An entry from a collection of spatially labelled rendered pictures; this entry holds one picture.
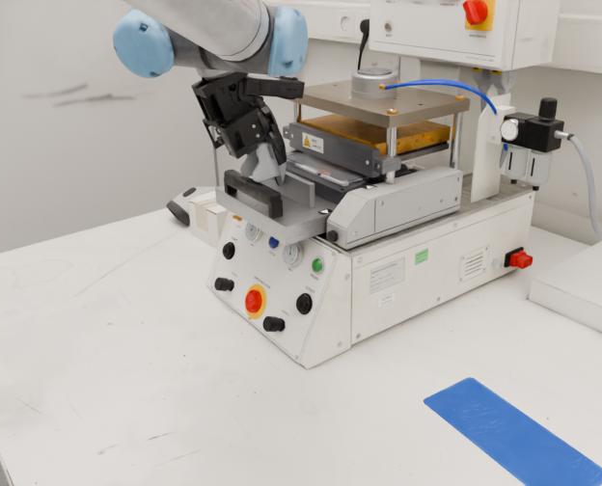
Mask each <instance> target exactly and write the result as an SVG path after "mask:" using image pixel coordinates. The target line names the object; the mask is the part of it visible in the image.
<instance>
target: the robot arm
mask: <svg viewBox="0 0 602 486"><path fill-rule="evenodd" d="M122 1H124V2H125V3H126V4H128V5H130V6H132V7H133V8H132V9H130V10H129V11H128V13H127V15H126V16H125V17H124V18H122V19H121V20H120V21H119V22H118V23H117V25H116V26H115V28H114V32H113V44H114V49H115V50H116V54H117V56H118V58H119V59H120V61H121V62H122V63H123V65H124V66H125V67H126V68H127V69H128V70H130V71H131V72H132V73H134V74H136V75H138V76H140V77H143V78H156V77H158V76H160V75H162V74H163V73H166V72H168V71H169V70H170V69H171V68H172V67H173V66H178V67H188V68H195V69H196V71H197V72H198V75H199V76H201V77H202V80H200V81H198V82H197V83H195V84H193V85H191V88H192V90H193V92H194V94H195V96H196V98H197V100H198V102H199V104H200V107H201V109H202V111H203V113H204V116H205V118H204V119H203V120H202V121H203V123H204V125H205V129H206V131H207V133H208V135H209V138H210V140H211V142H212V144H213V145H214V148H215V149H218V148H220V147H221V146H223V145H225V146H226V149H227V150H228V151H229V155H231V156H233V157H236V159H239V158H240V157H242V156H243V155H245V154H247V157H246V159H245V160H244V162H243V163H242V165H241V167H240V172H241V173H242V175H243V176H252V177H253V180H254V181H255V182H261V181H264V180H267V179H269V178H272V179H273V180H274V182H275V183H276V184H277V185H278V186H280V187H281V186H282V185H283V184H284V180H285V174H286V165H287V163H286V161H287V153H286V146H285V142H284V139H283V136H282V134H281V132H280V130H279V127H278V124H277V122H276V120H275V117H274V115H273V113H272V112H271V110H270V108H269V107H268V105H266V104H265V102H264V101H263V97H262V96H277V97H279V98H283V99H295V98H303V94H304V87H305V82H302V81H299V80H298V78H296V77H292V75H294V74H296V73H297V72H298V71H299V70H300V68H301V67H302V66H303V64H304V61H305V58H306V53H307V47H308V27H307V22H306V19H305V16H304V15H303V14H302V13H301V11H299V10H298V9H295V8H288V7H283V6H282V5H278V7H277V6H268V5H266V4H265V3H264V2H262V1H261V0H122ZM249 73H256V74H266V75H267V76H258V75H248V74H249ZM272 75H279V76H280V77H271V76H272ZM260 95H262V96H260ZM211 125H212V126H214V127H216V128H215V131H216V133H217V134H218V135H221V136H219V137H217V138H216V139H217V140H216V141H215V142H214V139H213V137H212V135H211V133H210V130H209V127H210V126H211Z"/></svg>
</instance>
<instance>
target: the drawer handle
mask: <svg viewBox="0 0 602 486"><path fill-rule="evenodd" d="M224 187H225V193H227V194H230V193H234V192H237V190H238V191H240V192H242V193H243V194H245V195H247V196H249V197H251V198H253V199H255V200H256V201H258V202H260V203H263V204H265V205H267V206H268V214H269V218H271V219H276V218H279V217H283V201H282V196H281V193H280V192H278V191H276V190H274V189H272V188H270V187H268V186H266V185H264V184H262V183H260V182H255V181H254V180H253V179H252V178H250V177H248V176H244V175H242V173H240V172H238V171H236V170H233V169H230V170H226V171H225V172H224Z"/></svg>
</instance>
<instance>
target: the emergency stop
mask: <svg viewBox="0 0 602 486"><path fill-rule="evenodd" d="M261 303H262V298H261V294H260V292H259V291H258V290H254V289H253V290H250V291H249V292H248V294H247V295H246V298H245V306H246V309H247V311H248V312H251V313H256V312H258V311H259V310H260V307H261Z"/></svg>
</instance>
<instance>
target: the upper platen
mask: <svg viewBox="0 0 602 486"><path fill-rule="evenodd" d="M301 123H302V124H305V125H308V126H311V127H314V128H317V129H320V130H323V131H326V132H329V133H332V134H336V135H339V136H342V137H344V138H347V139H350V140H353V141H356V142H359V143H362V144H366V145H369V146H372V147H375V148H378V149H380V156H382V155H386V135H387V128H386V127H382V126H378V125H375V124H371V123H368V122H364V121H358V120H354V119H351V118H348V117H345V116H341V115H338V114H332V115H327V116H322V117H317V118H312V119H307V120H302V121H301ZM450 133H451V127H450V126H448V125H444V124H441V123H437V122H433V121H419V122H415V123H411V124H406V125H403V126H399V127H398V128H397V152H396V154H397V155H400V156H401V161H405V160H409V159H413V158H416V157H420V156H424V155H427V154H431V153H434V152H437V151H441V150H445V149H448V148H449V145H450V144H449V143H447V141H448V140H449V139H450Z"/></svg>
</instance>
